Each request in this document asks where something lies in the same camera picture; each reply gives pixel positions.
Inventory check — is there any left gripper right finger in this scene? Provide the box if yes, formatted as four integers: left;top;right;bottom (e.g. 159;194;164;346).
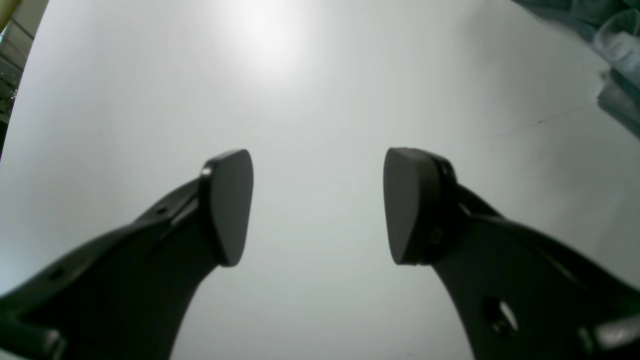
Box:
382;147;639;360

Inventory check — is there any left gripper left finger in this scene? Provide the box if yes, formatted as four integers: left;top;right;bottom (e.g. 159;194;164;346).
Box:
0;149;254;360

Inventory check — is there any grey T-shirt black lettering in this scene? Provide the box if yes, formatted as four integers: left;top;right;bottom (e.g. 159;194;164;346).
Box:
516;0;640;138

